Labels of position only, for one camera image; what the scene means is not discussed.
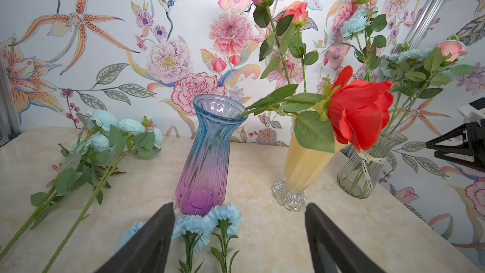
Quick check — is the yellow ruffled glass vase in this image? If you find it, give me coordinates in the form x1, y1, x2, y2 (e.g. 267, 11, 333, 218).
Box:
272, 111, 347, 212

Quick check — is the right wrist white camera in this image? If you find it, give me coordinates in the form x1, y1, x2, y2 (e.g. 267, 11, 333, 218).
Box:
458, 97, 485, 123

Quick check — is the light blue rose stem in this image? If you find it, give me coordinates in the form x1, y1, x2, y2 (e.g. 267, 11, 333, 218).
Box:
1, 109, 164, 272

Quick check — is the red rose stem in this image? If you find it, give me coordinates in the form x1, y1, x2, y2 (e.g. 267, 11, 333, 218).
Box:
241, 66, 394, 153

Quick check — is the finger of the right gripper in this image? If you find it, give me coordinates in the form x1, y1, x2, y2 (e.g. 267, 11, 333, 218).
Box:
426, 123, 472, 152
434, 151, 484, 172

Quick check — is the blue purple glass vase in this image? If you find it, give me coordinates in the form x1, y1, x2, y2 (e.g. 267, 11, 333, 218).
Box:
175, 94, 247, 216

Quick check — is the pink rose blue carnation bouquet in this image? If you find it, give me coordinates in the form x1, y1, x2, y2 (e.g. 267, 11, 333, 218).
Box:
250, 0, 319, 92

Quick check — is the blue carnation stem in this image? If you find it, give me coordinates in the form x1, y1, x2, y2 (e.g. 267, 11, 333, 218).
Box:
117, 221, 145, 250
172, 215, 216, 273
208, 204, 243, 273

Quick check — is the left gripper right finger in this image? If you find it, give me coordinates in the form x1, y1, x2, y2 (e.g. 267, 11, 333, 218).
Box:
304, 203, 384, 273

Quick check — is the clear ribbed glass vase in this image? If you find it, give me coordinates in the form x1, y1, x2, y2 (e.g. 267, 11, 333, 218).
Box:
337, 133, 407, 199

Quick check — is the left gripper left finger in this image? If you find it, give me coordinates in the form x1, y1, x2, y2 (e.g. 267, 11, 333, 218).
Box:
97, 202, 175, 273

